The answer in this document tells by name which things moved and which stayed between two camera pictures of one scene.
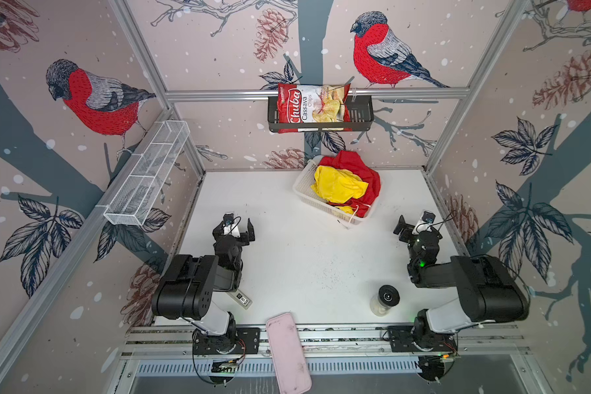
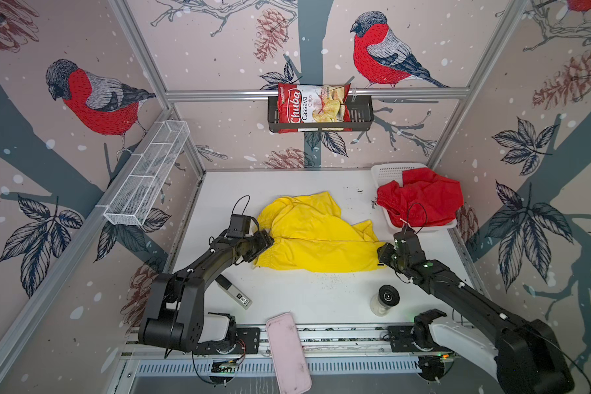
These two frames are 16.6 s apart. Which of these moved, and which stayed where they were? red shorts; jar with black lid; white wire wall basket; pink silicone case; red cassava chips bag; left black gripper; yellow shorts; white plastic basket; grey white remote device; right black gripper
Moved: left black gripper; white plastic basket; red shorts; yellow shorts; right black gripper
Stayed: red cassava chips bag; grey white remote device; pink silicone case; white wire wall basket; jar with black lid
